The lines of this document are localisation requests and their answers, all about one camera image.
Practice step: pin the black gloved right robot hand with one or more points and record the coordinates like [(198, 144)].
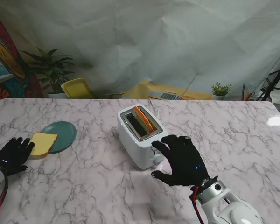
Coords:
[(186, 161)]

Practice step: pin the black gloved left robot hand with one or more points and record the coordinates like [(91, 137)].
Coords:
[(11, 156)]

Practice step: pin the yellow toast slice orange crust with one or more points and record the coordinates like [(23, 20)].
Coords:
[(42, 143), (144, 119)]

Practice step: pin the white two-slot toaster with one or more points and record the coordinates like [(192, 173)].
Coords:
[(135, 149)]

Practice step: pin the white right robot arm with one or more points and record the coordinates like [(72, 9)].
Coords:
[(233, 210)]

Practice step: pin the teal round plate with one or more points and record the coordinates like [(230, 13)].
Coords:
[(63, 130)]

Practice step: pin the open silver laptop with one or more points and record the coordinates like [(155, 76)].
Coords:
[(168, 95)]

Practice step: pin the small green potted plant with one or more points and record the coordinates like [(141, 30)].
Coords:
[(220, 89)]

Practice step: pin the yellow wooden desk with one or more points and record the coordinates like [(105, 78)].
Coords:
[(140, 89)]

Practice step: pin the thin dark laptop screen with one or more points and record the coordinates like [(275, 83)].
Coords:
[(243, 92)]

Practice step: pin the yellow plastic chair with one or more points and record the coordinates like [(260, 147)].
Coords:
[(77, 88)]

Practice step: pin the large green potted plant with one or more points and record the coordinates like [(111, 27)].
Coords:
[(52, 67)]

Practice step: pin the colourful smiley mural panel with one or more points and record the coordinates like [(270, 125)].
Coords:
[(4, 53)]

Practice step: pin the black light stand tripod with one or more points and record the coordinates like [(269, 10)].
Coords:
[(273, 85)]

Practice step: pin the white crumpled backdrop sheet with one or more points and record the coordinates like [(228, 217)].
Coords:
[(154, 35)]

